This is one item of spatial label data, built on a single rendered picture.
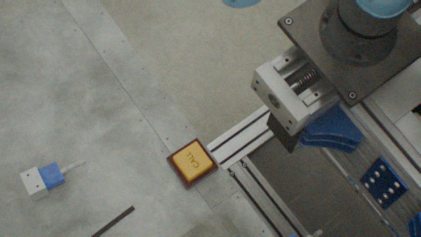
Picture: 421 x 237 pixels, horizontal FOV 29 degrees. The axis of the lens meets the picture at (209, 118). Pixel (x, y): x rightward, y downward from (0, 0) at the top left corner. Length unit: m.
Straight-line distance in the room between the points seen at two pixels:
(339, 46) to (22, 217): 0.72
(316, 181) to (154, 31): 0.77
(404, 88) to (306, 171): 0.74
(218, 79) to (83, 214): 1.08
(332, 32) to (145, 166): 0.49
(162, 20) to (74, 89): 1.01
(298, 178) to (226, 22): 0.66
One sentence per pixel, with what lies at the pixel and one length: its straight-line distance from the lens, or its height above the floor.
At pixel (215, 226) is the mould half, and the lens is 1.58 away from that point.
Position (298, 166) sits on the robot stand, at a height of 0.21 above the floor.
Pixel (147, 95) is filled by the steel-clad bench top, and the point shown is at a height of 0.80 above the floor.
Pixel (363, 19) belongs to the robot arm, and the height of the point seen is 1.19.
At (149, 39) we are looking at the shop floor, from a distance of 2.70.
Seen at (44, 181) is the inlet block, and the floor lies 0.84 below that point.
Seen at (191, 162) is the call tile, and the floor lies 0.84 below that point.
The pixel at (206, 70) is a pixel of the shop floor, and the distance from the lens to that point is 2.66.
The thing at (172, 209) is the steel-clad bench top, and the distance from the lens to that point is 1.68.
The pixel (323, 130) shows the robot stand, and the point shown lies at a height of 0.90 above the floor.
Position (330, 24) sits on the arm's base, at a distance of 1.54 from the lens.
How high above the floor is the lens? 2.43
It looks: 70 degrees down
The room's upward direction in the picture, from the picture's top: 9 degrees clockwise
